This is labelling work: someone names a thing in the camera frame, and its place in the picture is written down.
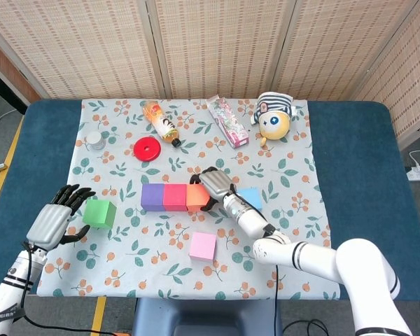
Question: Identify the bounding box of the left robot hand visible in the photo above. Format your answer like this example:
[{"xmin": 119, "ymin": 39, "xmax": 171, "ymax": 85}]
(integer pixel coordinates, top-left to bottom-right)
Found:
[{"xmin": 26, "ymin": 183, "xmax": 97, "ymax": 251}]

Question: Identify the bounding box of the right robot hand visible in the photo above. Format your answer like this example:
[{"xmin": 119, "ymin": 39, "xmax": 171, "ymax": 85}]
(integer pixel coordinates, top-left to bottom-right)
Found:
[{"xmin": 189, "ymin": 167, "xmax": 237, "ymax": 211}]

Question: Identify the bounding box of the orange foam cube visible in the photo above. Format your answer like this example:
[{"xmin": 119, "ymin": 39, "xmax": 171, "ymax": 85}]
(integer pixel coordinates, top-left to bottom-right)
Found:
[{"xmin": 185, "ymin": 184, "xmax": 211, "ymax": 213}]

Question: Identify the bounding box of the blue foam cube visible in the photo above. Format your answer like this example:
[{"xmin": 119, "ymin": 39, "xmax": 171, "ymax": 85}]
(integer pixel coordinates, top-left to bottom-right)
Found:
[{"xmin": 237, "ymin": 187, "xmax": 263, "ymax": 212}]

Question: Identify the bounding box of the red foam cube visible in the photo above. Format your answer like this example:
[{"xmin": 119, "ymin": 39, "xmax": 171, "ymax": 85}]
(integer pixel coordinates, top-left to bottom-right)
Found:
[{"xmin": 163, "ymin": 183, "xmax": 189, "ymax": 213}]

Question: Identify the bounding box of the green foam cube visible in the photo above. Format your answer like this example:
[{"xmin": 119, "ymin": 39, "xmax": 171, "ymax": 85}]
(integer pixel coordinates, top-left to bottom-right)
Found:
[{"xmin": 82, "ymin": 198, "xmax": 118, "ymax": 230}]

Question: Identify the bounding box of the purple foam cube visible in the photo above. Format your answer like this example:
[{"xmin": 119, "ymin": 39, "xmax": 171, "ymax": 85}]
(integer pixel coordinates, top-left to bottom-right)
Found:
[{"xmin": 140, "ymin": 183, "xmax": 166, "ymax": 212}]

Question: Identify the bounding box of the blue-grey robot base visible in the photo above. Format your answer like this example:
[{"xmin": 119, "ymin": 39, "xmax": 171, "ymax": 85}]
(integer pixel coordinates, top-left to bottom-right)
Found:
[{"xmin": 131, "ymin": 297, "xmax": 283, "ymax": 336}]

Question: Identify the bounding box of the pink toothbrush package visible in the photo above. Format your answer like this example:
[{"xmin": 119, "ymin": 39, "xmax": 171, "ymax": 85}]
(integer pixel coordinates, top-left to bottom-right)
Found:
[{"xmin": 205, "ymin": 94, "xmax": 250, "ymax": 149}]

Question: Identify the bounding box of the pink foam cube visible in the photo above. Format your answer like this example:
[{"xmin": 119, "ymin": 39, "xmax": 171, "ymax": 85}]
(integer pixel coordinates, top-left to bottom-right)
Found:
[{"xmin": 189, "ymin": 231, "xmax": 218, "ymax": 263}]

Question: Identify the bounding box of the orange drink bottle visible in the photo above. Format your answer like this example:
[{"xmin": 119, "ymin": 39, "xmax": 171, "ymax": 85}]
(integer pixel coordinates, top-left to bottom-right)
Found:
[{"xmin": 141, "ymin": 100, "xmax": 182, "ymax": 148}]

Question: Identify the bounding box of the red plastic disc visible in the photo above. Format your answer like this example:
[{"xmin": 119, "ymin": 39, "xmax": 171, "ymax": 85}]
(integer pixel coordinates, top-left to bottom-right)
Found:
[{"xmin": 133, "ymin": 136, "xmax": 162, "ymax": 162}]

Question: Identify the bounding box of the yellow plush toy striped hat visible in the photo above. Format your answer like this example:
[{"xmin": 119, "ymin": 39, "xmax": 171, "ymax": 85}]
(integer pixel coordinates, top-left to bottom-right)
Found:
[{"xmin": 250, "ymin": 91, "xmax": 298, "ymax": 146}]

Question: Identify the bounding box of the small white jar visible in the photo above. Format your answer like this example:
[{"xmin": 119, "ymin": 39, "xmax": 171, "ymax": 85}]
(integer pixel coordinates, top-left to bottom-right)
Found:
[{"xmin": 85, "ymin": 132, "xmax": 107, "ymax": 152}]

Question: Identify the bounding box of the floral tablecloth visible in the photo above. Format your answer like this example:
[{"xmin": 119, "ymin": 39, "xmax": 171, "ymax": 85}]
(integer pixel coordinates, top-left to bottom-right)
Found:
[{"xmin": 36, "ymin": 98, "xmax": 341, "ymax": 301}]

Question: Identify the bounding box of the woven folding screen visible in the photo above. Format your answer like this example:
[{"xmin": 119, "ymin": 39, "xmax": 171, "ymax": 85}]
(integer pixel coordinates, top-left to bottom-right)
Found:
[{"xmin": 0, "ymin": 0, "xmax": 420, "ymax": 141}]

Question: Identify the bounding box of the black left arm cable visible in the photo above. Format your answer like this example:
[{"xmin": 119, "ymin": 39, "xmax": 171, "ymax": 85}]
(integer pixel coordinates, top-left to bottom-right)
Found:
[{"xmin": 19, "ymin": 241, "xmax": 130, "ymax": 336}]

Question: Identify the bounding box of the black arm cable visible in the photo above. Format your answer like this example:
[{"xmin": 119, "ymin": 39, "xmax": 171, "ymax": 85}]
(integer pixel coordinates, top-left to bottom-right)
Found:
[
  {"xmin": 227, "ymin": 183, "xmax": 281, "ymax": 336},
  {"xmin": 19, "ymin": 241, "xmax": 130, "ymax": 336}
]

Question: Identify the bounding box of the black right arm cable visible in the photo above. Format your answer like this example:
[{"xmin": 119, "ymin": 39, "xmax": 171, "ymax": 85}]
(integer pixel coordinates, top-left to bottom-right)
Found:
[{"xmin": 227, "ymin": 183, "xmax": 281, "ymax": 336}]

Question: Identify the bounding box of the black floor cable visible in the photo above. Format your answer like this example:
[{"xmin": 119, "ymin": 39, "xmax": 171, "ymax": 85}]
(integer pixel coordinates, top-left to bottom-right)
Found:
[{"xmin": 282, "ymin": 318, "xmax": 332, "ymax": 336}]

